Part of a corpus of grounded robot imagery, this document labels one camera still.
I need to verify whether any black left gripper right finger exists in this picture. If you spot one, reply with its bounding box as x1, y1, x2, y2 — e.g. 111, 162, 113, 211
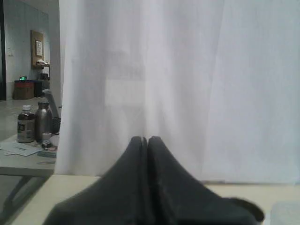
147, 136, 265, 225

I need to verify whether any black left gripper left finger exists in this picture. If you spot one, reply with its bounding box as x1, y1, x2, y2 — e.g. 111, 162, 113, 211
44, 136, 147, 225

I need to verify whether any wooden wall board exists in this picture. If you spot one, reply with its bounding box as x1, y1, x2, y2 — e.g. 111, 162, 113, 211
30, 30, 44, 69

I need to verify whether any steel thermos bottle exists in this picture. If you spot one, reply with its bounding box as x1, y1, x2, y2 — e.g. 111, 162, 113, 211
35, 100, 53, 143

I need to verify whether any white paper sheet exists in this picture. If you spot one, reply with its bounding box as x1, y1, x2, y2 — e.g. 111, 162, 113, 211
0, 142, 43, 157

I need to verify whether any white curtain backdrop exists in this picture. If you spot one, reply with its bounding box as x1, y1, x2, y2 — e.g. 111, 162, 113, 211
55, 0, 300, 184

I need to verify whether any white plastic tray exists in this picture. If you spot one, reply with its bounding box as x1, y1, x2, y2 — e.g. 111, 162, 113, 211
270, 201, 300, 225

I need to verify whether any small white jar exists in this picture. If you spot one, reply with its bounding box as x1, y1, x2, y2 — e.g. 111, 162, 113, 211
42, 132, 52, 143

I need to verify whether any cardboard box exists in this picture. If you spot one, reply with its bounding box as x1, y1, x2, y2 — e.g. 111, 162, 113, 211
13, 80, 34, 100

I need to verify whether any dark drink bottle white cap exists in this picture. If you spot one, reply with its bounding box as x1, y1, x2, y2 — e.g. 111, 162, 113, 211
17, 105, 35, 143

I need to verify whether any teal flat case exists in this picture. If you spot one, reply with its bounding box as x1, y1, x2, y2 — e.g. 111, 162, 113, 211
37, 150, 57, 158

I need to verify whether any grey side table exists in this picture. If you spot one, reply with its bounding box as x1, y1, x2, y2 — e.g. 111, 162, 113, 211
0, 150, 55, 225

